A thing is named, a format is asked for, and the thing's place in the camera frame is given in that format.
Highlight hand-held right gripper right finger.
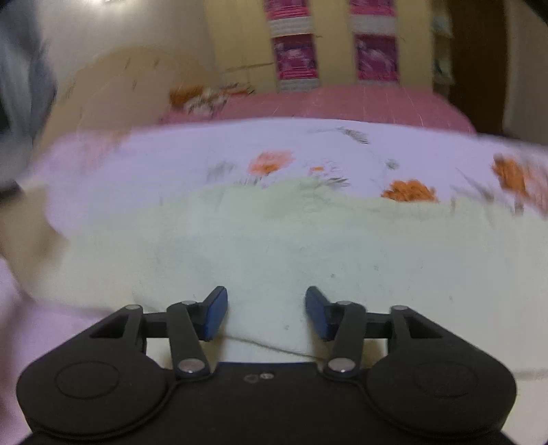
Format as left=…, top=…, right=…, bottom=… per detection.
left=304, top=285, right=447, bottom=381

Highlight pink wall poster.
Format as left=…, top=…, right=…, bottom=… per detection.
left=271, top=34, right=320, bottom=82
left=263, top=0, right=311, bottom=20
left=348, top=0, right=397, bottom=18
left=354, top=33, right=401, bottom=83

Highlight cream open shelf unit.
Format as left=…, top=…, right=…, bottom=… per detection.
left=432, top=8, right=455, bottom=91

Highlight folded patterned pillows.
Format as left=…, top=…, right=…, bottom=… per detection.
left=169, top=82, right=256, bottom=117

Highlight pink checked bed sheet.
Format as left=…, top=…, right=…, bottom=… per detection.
left=158, top=84, right=477, bottom=134

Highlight floral lilac blanket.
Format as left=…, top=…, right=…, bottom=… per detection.
left=0, top=117, right=548, bottom=445

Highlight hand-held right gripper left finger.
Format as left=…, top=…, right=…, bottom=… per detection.
left=88, top=286, right=228, bottom=381

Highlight cream knitted small garment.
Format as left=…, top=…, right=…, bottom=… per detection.
left=0, top=176, right=548, bottom=379

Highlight dark brown door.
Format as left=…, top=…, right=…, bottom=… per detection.
left=449, top=0, right=511, bottom=134

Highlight blurred grey blue cloth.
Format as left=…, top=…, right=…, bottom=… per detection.
left=0, top=0, right=59, bottom=194

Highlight cream wardrobe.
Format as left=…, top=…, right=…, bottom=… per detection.
left=204, top=0, right=434, bottom=93

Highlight cream bed headboard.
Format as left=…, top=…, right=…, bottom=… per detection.
left=38, top=44, right=220, bottom=143

